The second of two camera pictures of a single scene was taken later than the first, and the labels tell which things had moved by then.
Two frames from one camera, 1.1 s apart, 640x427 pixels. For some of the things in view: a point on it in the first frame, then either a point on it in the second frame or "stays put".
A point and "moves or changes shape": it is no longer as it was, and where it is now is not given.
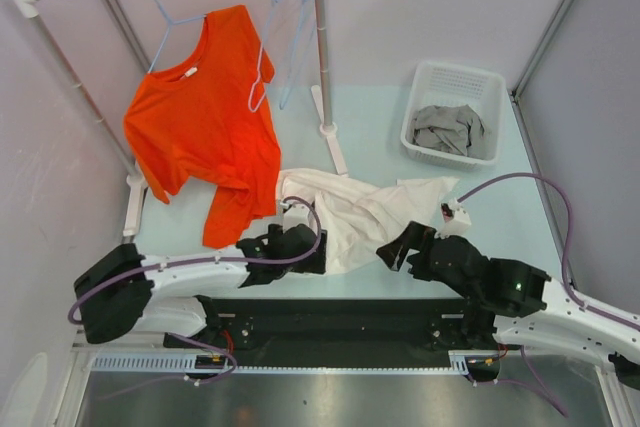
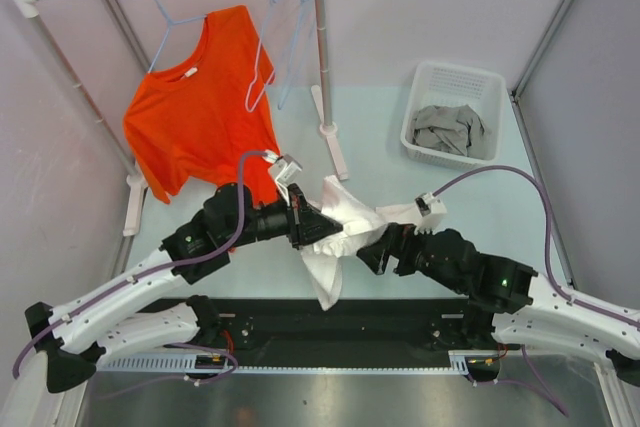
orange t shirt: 208,128 stays put
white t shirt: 360,219 moves or changes shape
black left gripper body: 313,264 -> 296,222
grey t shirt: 455,129 stays put
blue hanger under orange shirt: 169,20 stays put
